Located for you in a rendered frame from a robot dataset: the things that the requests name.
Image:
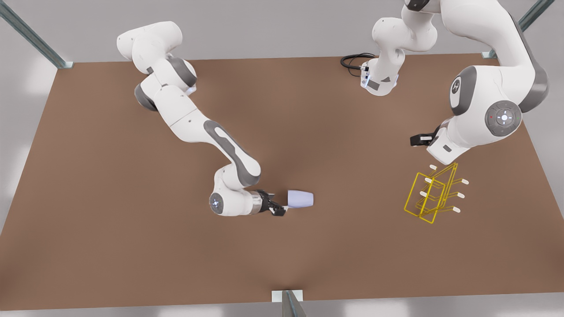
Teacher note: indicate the silver frame post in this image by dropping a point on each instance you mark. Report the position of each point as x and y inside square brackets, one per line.
[522, 24]
[291, 304]
[33, 36]

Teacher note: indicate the pale lavender cup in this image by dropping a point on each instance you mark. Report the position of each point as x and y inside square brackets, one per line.
[301, 199]

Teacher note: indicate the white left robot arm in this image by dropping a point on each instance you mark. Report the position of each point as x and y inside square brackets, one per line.
[493, 88]

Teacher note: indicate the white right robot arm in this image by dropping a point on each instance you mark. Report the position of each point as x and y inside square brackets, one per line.
[185, 115]

